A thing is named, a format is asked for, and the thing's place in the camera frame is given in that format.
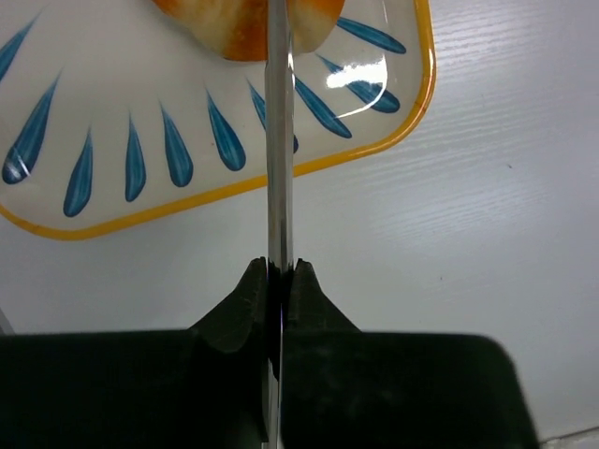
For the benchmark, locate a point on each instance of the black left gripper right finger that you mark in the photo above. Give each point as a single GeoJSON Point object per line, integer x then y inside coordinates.
{"type": "Point", "coordinates": [347, 388]}

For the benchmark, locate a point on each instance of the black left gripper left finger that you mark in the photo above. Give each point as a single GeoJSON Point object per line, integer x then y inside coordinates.
{"type": "Point", "coordinates": [205, 386]}

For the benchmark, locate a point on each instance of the round golden bread roll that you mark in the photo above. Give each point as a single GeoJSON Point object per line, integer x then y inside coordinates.
{"type": "Point", "coordinates": [237, 30]}

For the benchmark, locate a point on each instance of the blue patterned yellow-rimmed tray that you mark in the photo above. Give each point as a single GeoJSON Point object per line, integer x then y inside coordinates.
{"type": "Point", "coordinates": [112, 116]}

